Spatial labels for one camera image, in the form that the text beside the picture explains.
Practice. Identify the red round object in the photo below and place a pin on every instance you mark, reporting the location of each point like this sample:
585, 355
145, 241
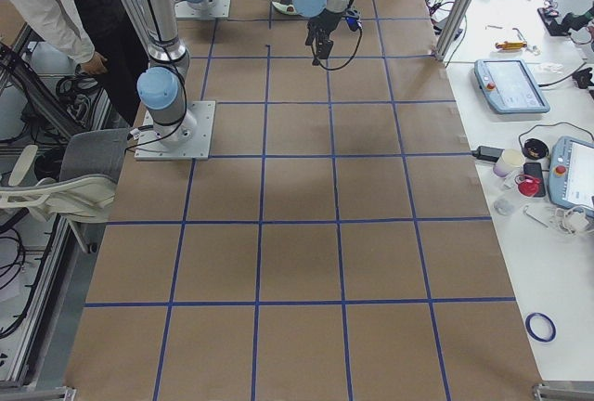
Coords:
526, 185

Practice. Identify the yellow metal tool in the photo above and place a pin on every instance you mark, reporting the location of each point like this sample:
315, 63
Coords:
510, 45

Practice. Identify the black smartphone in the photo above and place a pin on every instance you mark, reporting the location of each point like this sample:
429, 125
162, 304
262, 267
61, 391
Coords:
534, 170

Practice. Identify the blue teach pendant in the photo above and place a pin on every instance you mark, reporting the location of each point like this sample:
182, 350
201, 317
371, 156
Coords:
509, 86
570, 182

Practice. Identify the light green plate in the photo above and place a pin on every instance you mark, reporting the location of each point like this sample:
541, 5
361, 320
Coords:
288, 10

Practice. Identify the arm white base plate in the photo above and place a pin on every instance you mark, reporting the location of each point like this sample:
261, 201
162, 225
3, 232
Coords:
202, 9
192, 140

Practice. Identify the blue tape roll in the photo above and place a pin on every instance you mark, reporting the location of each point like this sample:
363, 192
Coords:
540, 327

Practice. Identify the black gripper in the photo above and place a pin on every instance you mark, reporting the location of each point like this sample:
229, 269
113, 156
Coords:
329, 19

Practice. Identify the person in white coat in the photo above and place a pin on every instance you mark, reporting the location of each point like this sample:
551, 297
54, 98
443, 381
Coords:
99, 36

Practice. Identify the white paper cup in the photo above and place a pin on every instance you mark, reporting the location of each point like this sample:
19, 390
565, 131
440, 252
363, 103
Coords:
509, 161

